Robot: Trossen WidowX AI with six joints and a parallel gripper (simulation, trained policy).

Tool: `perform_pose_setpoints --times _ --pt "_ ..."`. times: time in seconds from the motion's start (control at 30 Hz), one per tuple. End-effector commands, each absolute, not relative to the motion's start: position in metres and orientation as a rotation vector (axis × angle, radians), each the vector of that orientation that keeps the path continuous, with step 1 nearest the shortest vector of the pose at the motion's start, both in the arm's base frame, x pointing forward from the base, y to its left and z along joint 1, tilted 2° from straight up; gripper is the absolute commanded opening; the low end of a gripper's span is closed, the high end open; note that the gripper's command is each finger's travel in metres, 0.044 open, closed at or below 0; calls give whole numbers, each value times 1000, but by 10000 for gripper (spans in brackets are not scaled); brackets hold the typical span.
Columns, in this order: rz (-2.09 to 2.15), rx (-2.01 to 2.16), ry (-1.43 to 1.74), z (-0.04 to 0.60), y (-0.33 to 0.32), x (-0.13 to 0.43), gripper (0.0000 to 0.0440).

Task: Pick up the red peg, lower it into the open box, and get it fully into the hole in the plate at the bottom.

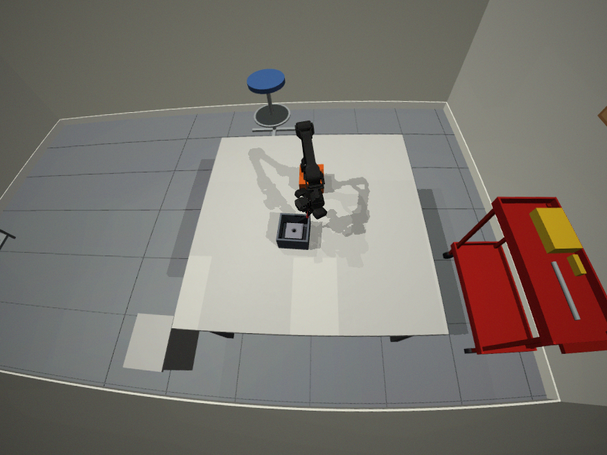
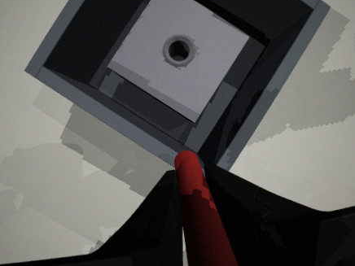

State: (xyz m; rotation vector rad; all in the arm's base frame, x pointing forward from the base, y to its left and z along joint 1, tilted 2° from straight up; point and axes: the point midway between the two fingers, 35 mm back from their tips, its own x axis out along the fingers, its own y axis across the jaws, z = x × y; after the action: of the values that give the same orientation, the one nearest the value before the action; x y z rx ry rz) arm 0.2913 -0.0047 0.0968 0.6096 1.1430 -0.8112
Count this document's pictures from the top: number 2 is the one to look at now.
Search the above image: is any red peg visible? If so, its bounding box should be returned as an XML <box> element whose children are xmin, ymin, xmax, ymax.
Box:
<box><xmin>174</xmin><ymin>150</ymin><xmax>238</xmax><ymax>266</ymax></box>

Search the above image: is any grey square plate with hole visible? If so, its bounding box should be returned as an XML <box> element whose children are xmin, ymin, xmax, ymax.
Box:
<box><xmin>107</xmin><ymin>0</ymin><xmax>250</xmax><ymax>123</ymax></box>

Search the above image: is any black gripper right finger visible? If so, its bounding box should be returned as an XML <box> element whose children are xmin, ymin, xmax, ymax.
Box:
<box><xmin>204</xmin><ymin>164</ymin><xmax>355</xmax><ymax>266</ymax></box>

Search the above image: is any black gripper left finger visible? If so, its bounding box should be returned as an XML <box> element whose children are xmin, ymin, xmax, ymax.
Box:
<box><xmin>0</xmin><ymin>170</ymin><xmax>183</xmax><ymax>266</ymax></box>

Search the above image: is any dark grey open box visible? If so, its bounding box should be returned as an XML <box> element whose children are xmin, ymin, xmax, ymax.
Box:
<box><xmin>25</xmin><ymin>0</ymin><xmax>331</xmax><ymax>176</ymax></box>

